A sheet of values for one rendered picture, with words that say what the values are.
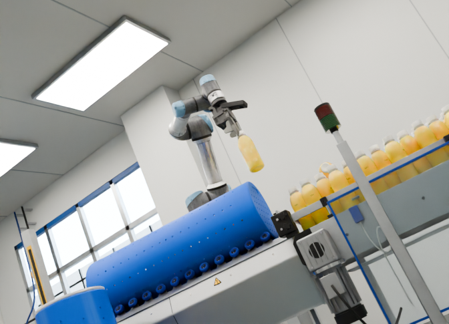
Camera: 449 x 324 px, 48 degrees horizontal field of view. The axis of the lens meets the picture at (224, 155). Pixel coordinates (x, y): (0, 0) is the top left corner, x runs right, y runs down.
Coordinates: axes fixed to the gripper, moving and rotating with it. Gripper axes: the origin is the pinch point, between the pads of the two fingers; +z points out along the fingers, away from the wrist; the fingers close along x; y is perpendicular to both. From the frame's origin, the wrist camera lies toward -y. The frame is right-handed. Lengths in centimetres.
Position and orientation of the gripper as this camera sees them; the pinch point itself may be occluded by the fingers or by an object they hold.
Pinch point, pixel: (240, 134)
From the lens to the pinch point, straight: 222.0
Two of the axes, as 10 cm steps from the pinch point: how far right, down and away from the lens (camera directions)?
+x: -4.4, -2.7, -8.6
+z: 4.0, 8.0, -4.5
